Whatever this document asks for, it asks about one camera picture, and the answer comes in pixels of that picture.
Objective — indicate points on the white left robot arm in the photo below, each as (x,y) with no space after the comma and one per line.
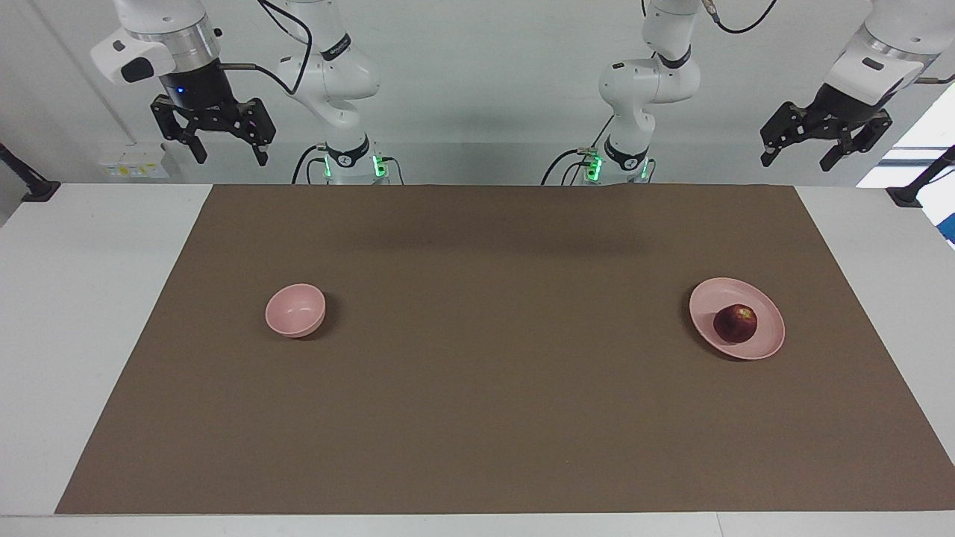
(642,82)

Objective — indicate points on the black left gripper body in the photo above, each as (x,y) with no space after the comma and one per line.
(835,112)

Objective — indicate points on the white wall socket box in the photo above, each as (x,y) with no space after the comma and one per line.
(134,160)

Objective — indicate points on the pink bowl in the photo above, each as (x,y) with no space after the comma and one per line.
(295,309)

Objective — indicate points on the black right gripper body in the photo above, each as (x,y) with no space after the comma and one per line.
(198,93)

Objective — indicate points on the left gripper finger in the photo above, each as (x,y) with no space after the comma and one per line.
(783,127)
(865,134)

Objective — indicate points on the black clamp mount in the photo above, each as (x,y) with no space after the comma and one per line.
(914,190)
(30,186)

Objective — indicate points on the pink plate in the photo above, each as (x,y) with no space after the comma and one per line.
(716,298)

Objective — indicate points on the red apple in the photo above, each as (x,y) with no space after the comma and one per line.
(735,324)

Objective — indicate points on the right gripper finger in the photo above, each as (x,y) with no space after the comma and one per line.
(179,119)
(259,123)

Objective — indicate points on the brown table mat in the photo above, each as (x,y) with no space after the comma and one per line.
(477,388)

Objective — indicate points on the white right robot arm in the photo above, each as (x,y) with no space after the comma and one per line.
(336,74)

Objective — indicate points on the blue object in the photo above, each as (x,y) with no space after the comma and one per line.
(950,227)

